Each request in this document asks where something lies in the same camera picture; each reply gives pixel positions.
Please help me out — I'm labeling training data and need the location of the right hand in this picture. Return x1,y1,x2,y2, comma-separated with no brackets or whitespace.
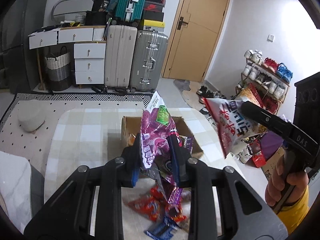
265,156,309,206

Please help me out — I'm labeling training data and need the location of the black bag on desk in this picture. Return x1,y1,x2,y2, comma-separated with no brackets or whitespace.
85,0,110,26

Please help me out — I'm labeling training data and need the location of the wooden door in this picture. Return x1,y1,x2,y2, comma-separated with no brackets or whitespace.
162,0,231,82

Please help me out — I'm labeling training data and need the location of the grey round footstool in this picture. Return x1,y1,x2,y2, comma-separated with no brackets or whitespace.
17,100,46,132

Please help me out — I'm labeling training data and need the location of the blue Oreo packet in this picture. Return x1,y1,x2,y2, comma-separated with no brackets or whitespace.
144,216,180,240

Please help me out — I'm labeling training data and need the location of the shoe rack with shoes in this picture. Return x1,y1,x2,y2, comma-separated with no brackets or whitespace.
235,50,293,114

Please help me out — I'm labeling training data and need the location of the black white patterned rug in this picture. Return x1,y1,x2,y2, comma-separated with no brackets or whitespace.
1,93,151,174

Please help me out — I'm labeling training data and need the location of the purple grape candy bag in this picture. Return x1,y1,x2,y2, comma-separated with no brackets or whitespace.
140,92,182,205

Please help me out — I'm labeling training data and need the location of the silver suitcase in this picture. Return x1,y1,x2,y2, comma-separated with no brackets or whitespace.
129,30,169,93

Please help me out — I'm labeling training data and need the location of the purple plastic bag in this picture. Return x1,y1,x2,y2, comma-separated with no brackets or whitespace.
260,131,284,160

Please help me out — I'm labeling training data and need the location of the stack of shoe boxes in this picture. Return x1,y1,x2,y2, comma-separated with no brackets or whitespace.
138,0,166,33

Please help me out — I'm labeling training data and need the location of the teal suitcase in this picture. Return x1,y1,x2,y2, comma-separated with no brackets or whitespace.
114,0,145,23

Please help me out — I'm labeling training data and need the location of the brown SF cardboard box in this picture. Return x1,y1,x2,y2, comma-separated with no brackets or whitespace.
121,115,205,178

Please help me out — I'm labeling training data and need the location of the white drawer desk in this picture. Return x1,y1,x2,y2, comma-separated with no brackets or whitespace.
28,25,106,85

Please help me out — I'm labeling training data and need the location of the red Oreo snack bag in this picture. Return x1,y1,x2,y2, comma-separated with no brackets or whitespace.
126,185,187,222

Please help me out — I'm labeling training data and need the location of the checkered tablecloth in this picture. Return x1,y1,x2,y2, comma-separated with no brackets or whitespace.
43,107,247,240

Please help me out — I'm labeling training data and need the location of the dark grey refrigerator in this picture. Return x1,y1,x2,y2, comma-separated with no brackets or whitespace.
1,0,47,94

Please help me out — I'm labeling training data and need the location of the white red chip bag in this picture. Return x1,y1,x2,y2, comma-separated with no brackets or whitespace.
204,85,267,156

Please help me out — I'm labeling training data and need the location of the beige suitcase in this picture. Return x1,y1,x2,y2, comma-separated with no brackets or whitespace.
104,25,137,90

